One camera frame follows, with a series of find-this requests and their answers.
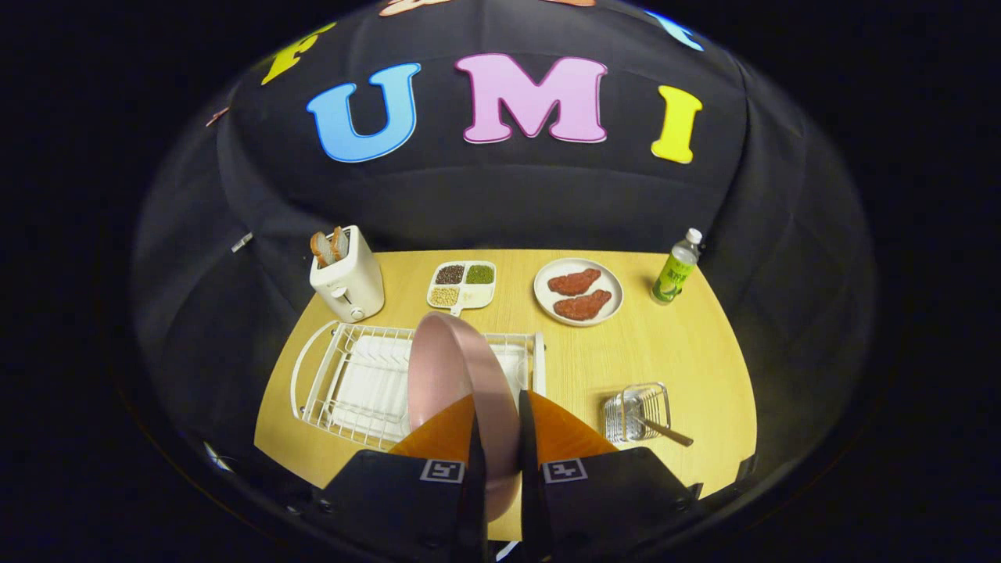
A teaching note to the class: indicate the red meat patty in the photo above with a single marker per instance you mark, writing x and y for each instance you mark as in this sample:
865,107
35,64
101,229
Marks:
575,281
583,305

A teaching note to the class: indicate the white plate with meat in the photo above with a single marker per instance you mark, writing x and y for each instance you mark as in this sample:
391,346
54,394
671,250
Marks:
606,274

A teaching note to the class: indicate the black backdrop cloth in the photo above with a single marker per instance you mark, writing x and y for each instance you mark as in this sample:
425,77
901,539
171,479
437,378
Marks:
469,203

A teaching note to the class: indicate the toasted bread slice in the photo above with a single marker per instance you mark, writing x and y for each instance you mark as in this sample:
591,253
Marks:
339,242
321,249

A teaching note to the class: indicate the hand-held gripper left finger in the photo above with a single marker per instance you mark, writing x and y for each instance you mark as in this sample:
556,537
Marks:
478,485

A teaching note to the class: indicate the green label drink bottle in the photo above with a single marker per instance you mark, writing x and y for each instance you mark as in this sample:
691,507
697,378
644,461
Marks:
675,274

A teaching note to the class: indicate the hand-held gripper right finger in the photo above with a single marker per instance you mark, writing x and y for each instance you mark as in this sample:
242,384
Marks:
528,485

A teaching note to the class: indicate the yellow beans pile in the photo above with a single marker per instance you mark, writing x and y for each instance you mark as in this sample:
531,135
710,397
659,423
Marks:
444,296

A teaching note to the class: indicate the white divided snack tray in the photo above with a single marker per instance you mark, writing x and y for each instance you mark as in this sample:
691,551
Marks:
478,295

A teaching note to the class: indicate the pink plate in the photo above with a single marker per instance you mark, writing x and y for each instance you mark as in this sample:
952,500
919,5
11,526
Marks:
442,367

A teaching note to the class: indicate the silver cloth clip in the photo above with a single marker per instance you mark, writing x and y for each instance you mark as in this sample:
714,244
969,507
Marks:
242,242

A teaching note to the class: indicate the dark beans pile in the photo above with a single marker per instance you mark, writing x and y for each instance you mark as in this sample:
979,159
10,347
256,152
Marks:
450,274

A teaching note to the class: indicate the green beans pile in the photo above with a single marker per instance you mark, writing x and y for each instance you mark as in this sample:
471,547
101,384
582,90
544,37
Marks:
480,274

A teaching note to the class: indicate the red cloth clip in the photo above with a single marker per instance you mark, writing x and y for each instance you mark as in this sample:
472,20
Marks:
217,117

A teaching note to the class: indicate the white toaster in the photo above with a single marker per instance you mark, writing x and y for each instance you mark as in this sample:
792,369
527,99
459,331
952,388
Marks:
352,281

